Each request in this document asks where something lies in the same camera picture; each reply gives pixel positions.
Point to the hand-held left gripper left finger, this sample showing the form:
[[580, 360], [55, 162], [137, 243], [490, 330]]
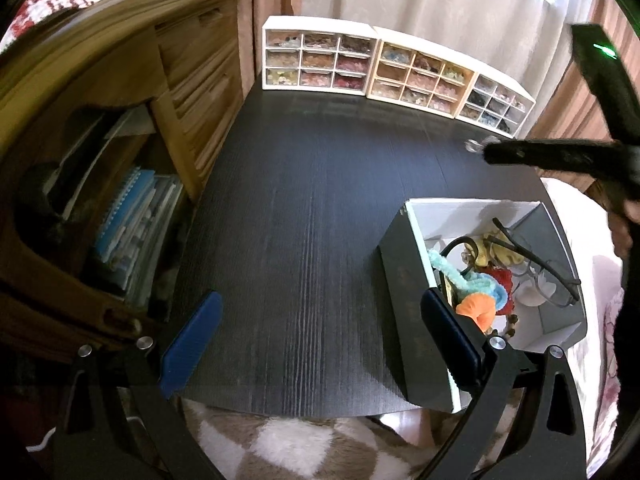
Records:
[[192, 342]]

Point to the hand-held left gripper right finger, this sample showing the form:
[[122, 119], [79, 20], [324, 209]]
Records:
[[450, 340]]

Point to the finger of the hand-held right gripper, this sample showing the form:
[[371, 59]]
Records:
[[540, 152]]

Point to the dark cardboard box white inside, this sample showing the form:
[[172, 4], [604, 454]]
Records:
[[410, 310]]

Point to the black frame glasses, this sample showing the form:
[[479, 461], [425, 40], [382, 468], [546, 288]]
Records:
[[550, 270]]

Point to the pink curtain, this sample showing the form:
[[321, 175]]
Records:
[[570, 110], [267, 2]]

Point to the small white drawer organizer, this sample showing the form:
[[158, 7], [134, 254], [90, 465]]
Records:
[[495, 105]]

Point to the stack of books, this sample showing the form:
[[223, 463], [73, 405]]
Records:
[[132, 230]]

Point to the beige drawer organizer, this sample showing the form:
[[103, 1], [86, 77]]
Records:
[[420, 77]]

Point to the brown white checkered rug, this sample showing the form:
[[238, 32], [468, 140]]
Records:
[[300, 445]]

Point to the pink floral pillow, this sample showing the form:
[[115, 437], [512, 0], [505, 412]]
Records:
[[610, 350]]

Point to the white sheer curtain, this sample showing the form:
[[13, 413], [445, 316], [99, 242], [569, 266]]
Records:
[[425, 5]]

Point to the pile of papers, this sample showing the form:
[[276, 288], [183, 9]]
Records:
[[95, 155]]

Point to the large white drawer organizer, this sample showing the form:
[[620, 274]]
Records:
[[320, 55]]

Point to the wooden cabinet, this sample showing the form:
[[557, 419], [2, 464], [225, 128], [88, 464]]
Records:
[[100, 70]]

